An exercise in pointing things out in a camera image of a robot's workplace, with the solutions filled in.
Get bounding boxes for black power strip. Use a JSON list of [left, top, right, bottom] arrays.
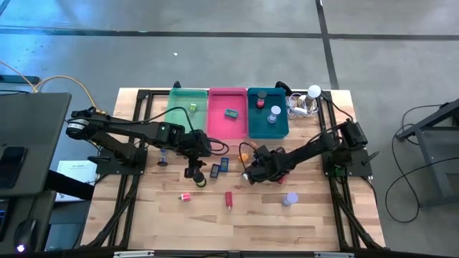
[[0, 74, 41, 85]]

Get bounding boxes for black computer mouse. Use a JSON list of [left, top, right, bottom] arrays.
[[14, 218, 39, 252]]

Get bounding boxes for grey metal table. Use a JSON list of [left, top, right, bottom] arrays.
[[396, 98, 459, 209]]

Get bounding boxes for black capped blue sand hourglass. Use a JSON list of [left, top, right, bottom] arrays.
[[156, 148, 169, 168]]

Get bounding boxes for teal plastic bin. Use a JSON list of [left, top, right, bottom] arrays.
[[246, 87, 290, 140]]

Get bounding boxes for white light bulb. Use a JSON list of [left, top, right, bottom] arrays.
[[303, 84, 323, 108]]

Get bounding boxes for dark grey desk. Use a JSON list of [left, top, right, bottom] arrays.
[[0, 92, 72, 198]]

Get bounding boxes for black floor cable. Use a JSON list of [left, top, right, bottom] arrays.
[[384, 103, 459, 224]]

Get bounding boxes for thin black cable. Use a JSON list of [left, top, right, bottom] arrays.
[[320, 89, 356, 125]]

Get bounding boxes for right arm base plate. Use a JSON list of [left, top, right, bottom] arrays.
[[324, 148, 380, 180]]

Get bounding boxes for white coiled cable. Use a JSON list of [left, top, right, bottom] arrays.
[[285, 92, 320, 120]]

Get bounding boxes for green plastic bin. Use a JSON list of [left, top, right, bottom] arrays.
[[164, 88, 209, 141]]

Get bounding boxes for black smartphone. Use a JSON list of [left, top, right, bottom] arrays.
[[0, 145, 28, 190]]

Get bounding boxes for orange capped hourglass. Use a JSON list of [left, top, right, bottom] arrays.
[[238, 140, 258, 163]]

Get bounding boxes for black aluminium table frame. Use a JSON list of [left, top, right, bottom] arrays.
[[80, 87, 387, 252]]

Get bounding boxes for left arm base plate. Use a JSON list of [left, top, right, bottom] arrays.
[[87, 146, 148, 176]]

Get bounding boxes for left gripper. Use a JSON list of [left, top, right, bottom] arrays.
[[178, 129, 212, 179]]

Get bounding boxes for yellow cable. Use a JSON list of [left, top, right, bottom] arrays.
[[0, 59, 108, 119]]

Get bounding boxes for black bar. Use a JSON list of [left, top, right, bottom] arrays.
[[45, 170, 96, 201]]

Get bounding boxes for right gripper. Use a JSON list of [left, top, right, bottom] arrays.
[[249, 145, 288, 184]]

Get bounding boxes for black capped yellow sand hourglass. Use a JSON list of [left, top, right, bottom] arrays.
[[192, 171, 208, 188]]

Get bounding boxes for pink plastic bin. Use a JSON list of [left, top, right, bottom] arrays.
[[207, 87, 249, 140]]

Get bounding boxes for purple capped hourglass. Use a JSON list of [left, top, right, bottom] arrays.
[[267, 105, 283, 125], [280, 192, 299, 208]]

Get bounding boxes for white booklet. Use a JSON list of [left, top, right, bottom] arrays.
[[49, 160, 98, 204]]

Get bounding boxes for silver bracket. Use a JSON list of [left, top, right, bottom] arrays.
[[113, 250, 155, 258], [314, 252, 355, 258]]

